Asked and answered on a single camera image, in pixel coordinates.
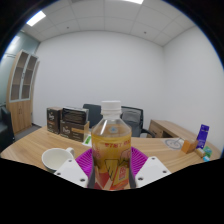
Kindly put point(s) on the blue small box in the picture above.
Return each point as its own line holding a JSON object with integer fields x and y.
{"x": 206, "y": 158}

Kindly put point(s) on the wooden side desk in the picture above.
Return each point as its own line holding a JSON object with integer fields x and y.
{"x": 166, "y": 128}

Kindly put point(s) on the black mesh office chair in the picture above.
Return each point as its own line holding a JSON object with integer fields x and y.
{"x": 133, "y": 120}

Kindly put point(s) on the large square ceiling light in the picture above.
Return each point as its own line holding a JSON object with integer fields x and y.
{"x": 134, "y": 1}

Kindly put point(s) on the small square ceiling light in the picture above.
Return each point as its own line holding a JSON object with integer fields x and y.
{"x": 36, "y": 18}

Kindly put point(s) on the tall dark brown box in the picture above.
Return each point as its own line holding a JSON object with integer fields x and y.
{"x": 54, "y": 120}

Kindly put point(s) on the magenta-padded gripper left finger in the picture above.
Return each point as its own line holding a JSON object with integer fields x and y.
{"x": 73, "y": 171}

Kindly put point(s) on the white and green leaflet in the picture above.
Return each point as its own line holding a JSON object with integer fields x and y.
{"x": 88, "y": 140}

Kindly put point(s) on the wooden shelf cabinet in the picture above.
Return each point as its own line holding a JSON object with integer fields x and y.
{"x": 18, "y": 115}

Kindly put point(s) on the green small box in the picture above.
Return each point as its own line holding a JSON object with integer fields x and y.
{"x": 208, "y": 151}

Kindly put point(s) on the dark padded office chair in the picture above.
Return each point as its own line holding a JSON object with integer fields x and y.
{"x": 93, "y": 115}

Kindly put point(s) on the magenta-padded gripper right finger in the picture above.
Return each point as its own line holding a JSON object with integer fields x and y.
{"x": 150, "y": 170}

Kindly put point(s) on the purple standing box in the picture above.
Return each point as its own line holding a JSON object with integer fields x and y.
{"x": 202, "y": 136}

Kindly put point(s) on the tan small box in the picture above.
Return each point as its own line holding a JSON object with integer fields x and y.
{"x": 200, "y": 152}

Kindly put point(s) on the brown cardboard box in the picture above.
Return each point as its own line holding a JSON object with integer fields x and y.
{"x": 75, "y": 132}

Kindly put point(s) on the yellow tea bottle white cap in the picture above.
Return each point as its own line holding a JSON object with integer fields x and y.
{"x": 111, "y": 150}

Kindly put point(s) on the black leather sofa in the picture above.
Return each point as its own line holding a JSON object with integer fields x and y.
{"x": 6, "y": 130}

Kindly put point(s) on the green and white mug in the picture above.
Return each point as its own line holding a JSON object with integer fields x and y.
{"x": 55, "y": 158}

